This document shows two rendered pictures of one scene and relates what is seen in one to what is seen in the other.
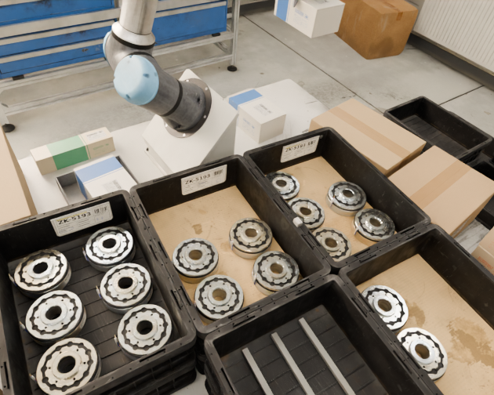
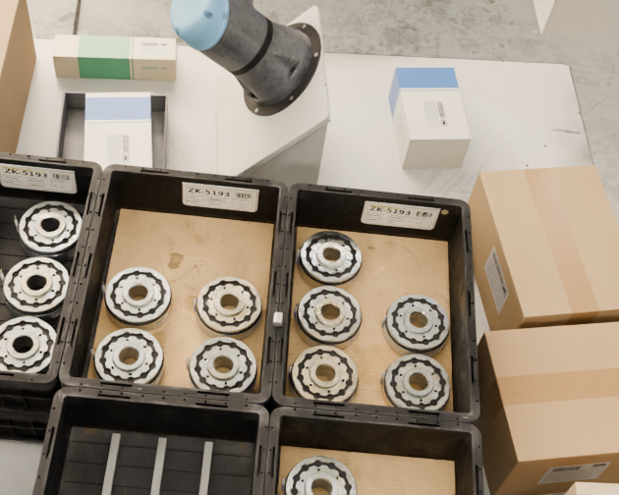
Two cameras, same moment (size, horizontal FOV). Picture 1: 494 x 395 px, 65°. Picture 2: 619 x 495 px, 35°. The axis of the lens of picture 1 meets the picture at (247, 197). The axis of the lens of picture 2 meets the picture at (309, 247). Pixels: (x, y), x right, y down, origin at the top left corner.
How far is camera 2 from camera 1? 0.81 m
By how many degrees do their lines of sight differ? 20
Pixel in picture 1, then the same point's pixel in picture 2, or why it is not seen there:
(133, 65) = not seen: outside the picture
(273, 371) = (131, 477)
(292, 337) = (184, 456)
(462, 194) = (613, 419)
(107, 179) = (118, 129)
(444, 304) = not seen: outside the picture
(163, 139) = (233, 101)
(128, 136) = (209, 65)
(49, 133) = not seen: outside the picture
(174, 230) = (144, 247)
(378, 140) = (561, 262)
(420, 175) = (574, 354)
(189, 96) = (278, 58)
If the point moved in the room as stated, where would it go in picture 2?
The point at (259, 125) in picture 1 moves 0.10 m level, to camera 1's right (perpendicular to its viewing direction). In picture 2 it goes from (409, 140) to (452, 168)
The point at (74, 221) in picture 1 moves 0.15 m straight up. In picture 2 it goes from (26, 177) to (12, 115)
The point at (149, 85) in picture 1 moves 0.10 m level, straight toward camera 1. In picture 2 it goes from (207, 28) to (183, 69)
